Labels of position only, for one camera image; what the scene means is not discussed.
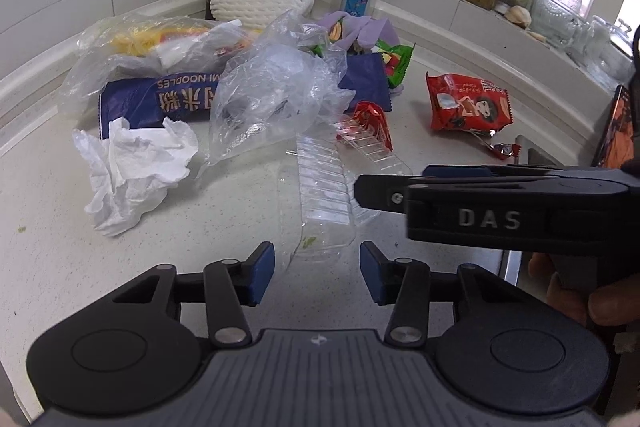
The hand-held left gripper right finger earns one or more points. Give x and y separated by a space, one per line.
372 274

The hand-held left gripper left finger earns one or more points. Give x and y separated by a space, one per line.
262 274

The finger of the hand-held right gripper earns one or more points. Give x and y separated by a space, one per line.
460 170
380 194

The clear plastic tray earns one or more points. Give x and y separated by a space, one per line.
325 197

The red snack packet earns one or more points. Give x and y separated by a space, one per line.
465 107

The small red wrapper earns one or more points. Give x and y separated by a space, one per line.
370 119

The dark box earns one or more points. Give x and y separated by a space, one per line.
615 127

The green snack packet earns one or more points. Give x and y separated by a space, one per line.
395 64

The purple glove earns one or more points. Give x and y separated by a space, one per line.
370 32

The white tissue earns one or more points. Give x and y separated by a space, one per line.
135 167

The blue noodle packet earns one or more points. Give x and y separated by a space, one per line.
150 99

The clear bag yellow contents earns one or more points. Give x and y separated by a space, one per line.
135 42

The person's right hand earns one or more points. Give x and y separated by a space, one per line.
615 302

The tiny red candy wrapper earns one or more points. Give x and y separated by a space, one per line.
502 149

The clear plastic bag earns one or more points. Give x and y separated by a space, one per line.
280 82

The loose garlic bulb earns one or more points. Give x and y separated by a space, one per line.
517 14

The clear glass jar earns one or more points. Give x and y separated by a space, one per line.
602 47

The patterned glass dish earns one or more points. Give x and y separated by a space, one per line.
555 7

